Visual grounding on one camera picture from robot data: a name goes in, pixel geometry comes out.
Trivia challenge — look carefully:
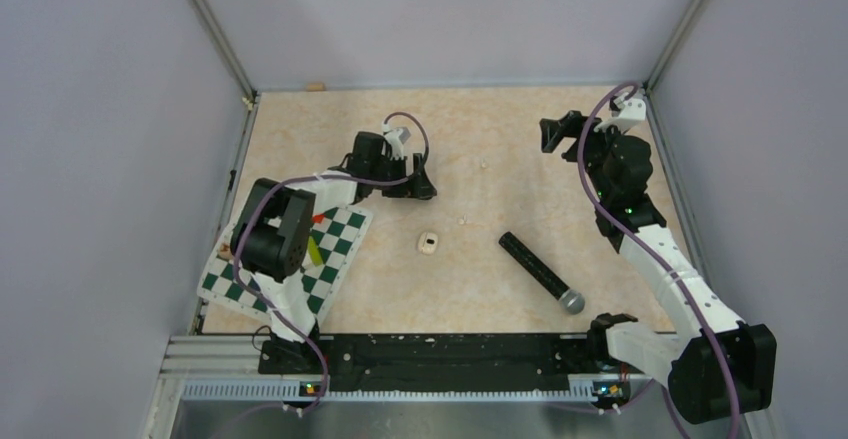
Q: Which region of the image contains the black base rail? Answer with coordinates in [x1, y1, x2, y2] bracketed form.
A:
[258, 333, 638, 397]

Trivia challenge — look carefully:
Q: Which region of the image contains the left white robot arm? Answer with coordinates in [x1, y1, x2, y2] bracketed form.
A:
[230, 128, 437, 373]

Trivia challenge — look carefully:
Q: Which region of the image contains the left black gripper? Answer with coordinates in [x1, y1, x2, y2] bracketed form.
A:
[370, 153, 436, 198]

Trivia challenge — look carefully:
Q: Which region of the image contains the white earbud charging case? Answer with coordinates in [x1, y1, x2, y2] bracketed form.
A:
[417, 231, 439, 256]

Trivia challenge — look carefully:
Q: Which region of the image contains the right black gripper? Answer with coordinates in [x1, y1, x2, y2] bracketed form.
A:
[541, 110, 630, 200]

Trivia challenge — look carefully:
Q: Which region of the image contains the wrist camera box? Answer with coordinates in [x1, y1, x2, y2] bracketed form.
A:
[594, 94, 647, 133]
[382, 123, 411, 160]

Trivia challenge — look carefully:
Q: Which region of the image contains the green white lego brick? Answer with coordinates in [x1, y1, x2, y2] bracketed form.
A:
[306, 237, 324, 268]

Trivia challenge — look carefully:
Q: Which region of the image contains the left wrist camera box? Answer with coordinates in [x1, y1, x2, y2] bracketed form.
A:
[382, 123, 411, 160]

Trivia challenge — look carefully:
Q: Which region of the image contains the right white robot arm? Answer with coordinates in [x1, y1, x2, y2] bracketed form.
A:
[540, 111, 777, 424]

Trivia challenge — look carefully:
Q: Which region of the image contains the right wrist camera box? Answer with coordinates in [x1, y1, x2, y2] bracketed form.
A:
[594, 94, 647, 133]

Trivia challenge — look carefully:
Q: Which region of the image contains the green white chessboard mat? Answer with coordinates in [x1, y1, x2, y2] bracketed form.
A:
[197, 205, 373, 325]

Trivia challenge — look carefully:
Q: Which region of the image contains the small wooden cork piece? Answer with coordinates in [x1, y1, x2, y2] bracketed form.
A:
[305, 82, 326, 92]

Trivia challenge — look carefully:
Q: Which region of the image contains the black microphone grey head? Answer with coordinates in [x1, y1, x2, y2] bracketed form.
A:
[498, 232, 586, 315]

